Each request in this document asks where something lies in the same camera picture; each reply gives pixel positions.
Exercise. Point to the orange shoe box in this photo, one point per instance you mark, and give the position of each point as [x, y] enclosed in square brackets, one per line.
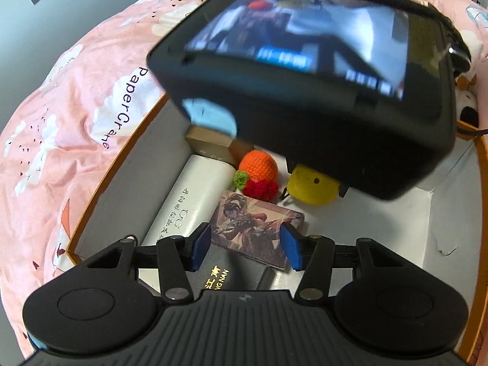
[438, 217]

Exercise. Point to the printed picture card box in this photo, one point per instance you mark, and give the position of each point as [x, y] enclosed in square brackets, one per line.
[251, 228]

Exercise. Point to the small brown cardboard box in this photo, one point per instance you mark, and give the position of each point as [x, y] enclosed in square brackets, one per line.
[213, 146]

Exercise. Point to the yellow toy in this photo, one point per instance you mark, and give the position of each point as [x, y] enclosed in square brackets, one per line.
[308, 188]

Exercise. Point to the dark grey gift box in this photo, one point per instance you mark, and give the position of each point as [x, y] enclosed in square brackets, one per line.
[228, 274]

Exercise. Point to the pink printed blanket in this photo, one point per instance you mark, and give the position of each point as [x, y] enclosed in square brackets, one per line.
[76, 122]

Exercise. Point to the white long box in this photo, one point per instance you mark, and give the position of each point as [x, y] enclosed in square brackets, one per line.
[190, 190]

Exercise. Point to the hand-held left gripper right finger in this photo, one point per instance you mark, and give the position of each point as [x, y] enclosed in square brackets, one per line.
[291, 247]

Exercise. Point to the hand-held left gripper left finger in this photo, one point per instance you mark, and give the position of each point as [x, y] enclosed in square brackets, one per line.
[200, 246]

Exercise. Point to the orange and red crochet fruit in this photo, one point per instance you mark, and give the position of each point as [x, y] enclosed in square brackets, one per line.
[259, 167]

